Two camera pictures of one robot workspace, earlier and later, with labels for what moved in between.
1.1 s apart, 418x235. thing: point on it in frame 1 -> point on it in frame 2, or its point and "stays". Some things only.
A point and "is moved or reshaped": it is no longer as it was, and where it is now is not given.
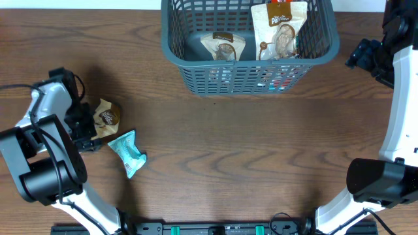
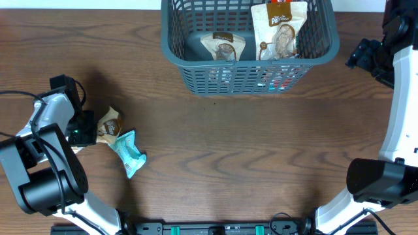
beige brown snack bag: (106, 119) is moved or reshaped
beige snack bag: (277, 26) stays
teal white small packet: (125, 147) stays
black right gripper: (362, 56) stays
